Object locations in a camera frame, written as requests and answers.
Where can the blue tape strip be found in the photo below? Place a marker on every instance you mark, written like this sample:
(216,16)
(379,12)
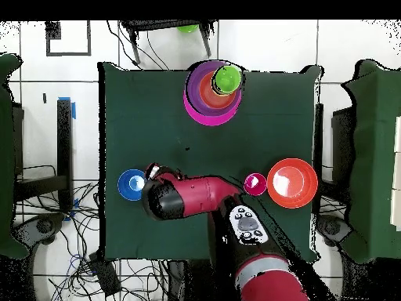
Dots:
(73,111)

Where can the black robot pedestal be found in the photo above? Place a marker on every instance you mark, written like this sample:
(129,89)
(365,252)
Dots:
(177,276)

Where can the pink bowl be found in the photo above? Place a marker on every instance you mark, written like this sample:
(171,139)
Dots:
(216,120)

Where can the large orange bowl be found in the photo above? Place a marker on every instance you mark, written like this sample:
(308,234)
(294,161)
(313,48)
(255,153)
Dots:
(291,183)

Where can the red cup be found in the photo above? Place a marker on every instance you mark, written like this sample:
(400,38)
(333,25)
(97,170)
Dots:
(255,184)

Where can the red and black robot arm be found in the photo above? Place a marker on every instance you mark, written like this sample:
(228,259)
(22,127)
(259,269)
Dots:
(200,194)

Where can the black pedestal foot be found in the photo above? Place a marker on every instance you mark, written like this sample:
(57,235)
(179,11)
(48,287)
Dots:
(44,225)
(332,227)

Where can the green bowl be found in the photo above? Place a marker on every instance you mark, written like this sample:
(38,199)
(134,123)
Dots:
(188,29)

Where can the green side table cloth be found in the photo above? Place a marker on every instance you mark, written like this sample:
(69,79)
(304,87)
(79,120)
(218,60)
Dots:
(376,156)
(6,156)

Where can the black power brick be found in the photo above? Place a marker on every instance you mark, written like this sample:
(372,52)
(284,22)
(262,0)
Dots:
(105,276)

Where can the black upright post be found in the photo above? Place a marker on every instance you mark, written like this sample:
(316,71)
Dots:
(64,141)

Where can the small orange bowl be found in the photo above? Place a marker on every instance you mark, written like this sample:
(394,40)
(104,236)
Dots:
(210,100)

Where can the dark green tablecloth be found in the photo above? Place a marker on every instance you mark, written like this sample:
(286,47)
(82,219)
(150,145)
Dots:
(141,125)

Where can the black cross beam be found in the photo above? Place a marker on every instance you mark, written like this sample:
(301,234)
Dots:
(40,187)

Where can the blue bowl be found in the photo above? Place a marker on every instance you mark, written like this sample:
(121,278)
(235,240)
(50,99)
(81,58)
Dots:
(128,185)

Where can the green cup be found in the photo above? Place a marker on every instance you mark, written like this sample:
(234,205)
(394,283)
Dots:
(228,79)

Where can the black metal stool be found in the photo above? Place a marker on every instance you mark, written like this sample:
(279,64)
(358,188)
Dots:
(150,24)

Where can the white boxes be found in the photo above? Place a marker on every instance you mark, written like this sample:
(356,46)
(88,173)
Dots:
(396,172)

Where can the purple bowl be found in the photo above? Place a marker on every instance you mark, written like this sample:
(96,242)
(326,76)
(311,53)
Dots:
(192,91)

